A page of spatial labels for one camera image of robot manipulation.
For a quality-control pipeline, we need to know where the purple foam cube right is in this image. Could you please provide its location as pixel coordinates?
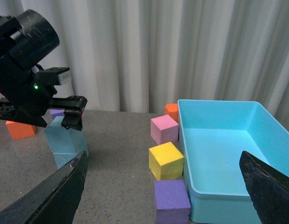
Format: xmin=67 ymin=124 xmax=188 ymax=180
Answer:
xmin=154 ymin=179 xmax=191 ymax=224

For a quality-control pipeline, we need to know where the pink foam cube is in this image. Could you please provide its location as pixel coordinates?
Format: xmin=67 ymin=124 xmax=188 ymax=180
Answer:
xmin=150 ymin=115 xmax=179 ymax=145

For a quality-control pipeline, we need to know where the white curtain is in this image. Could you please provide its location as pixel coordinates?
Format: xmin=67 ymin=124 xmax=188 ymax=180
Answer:
xmin=0 ymin=0 xmax=289 ymax=122

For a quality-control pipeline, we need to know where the orange foam cube right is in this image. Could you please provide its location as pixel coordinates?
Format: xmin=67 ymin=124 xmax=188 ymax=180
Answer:
xmin=164 ymin=103 xmax=179 ymax=123

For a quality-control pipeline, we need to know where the purple foam cube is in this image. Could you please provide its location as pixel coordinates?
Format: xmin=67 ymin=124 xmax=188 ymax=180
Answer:
xmin=50 ymin=109 xmax=64 ymax=120
xmin=154 ymin=179 xmax=191 ymax=224

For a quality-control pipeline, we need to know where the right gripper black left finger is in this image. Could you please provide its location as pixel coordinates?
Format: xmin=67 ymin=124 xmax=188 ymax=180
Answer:
xmin=0 ymin=151 xmax=88 ymax=224

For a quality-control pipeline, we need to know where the orange foam cube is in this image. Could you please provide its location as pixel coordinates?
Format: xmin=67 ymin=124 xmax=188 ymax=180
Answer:
xmin=6 ymin=121 xmax=37 ymax=140
xmin=164 ymin=103 xmax=179 ymax=123

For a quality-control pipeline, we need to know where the yellow foam cube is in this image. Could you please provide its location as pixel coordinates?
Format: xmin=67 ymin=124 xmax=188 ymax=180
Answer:
xmin=149 ymin=142 xmax=184 ymax=181

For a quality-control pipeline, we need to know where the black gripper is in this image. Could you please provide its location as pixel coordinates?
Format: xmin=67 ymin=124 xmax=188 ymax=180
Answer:
xmin=0 ymin=69 xmax=88 ymax=131

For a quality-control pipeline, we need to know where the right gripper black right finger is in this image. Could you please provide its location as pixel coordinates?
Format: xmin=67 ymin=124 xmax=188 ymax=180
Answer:
xmin=239 ymin=151 xmax=289 ymax=224

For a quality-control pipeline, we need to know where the light blue plastic bin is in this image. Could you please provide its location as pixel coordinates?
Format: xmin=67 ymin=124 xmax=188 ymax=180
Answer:
xmin=178 ymin=99 xmax=289 ymax=224

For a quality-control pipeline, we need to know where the light blue embossed foam cube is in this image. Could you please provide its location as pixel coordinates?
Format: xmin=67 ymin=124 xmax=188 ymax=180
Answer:
xmin=45 ymin=116 xmax=88 ymax=154

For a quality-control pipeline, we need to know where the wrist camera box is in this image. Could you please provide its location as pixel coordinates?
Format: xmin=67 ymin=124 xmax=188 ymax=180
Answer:
xmin=36 ymin=67 xmax=72 ymax=86

